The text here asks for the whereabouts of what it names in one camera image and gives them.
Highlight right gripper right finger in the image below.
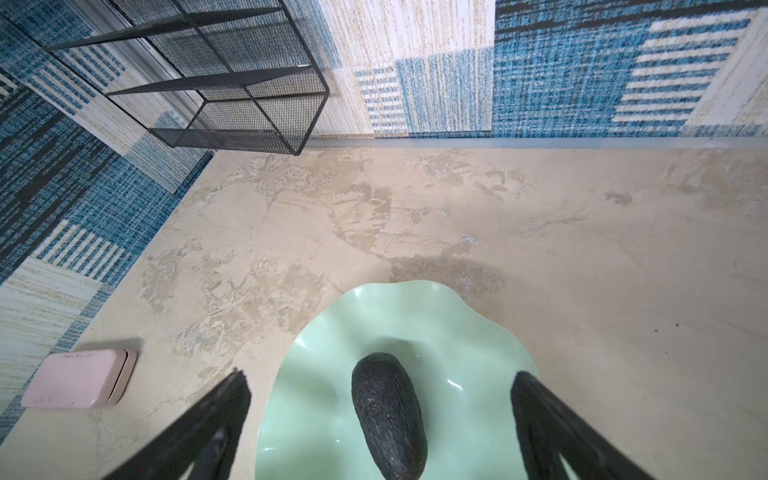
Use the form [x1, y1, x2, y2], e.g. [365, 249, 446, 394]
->
[510, 371, 652, 480]

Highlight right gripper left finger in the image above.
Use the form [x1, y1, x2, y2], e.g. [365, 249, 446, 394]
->
[107, 370, 251, 479]

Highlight black wire mesh shelf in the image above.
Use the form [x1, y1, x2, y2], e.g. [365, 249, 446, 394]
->
[47, 1, 330, 155]

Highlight mint green wavy fruit bowl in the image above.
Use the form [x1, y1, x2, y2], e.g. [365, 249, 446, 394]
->
[255, 281, 536, 479]

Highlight pink rectangular case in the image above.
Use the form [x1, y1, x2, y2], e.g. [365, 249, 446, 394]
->
[21, 349, 138, 409]

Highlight dark avocado one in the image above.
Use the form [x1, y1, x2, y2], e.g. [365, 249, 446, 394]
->
[351, 352, 428, 479]

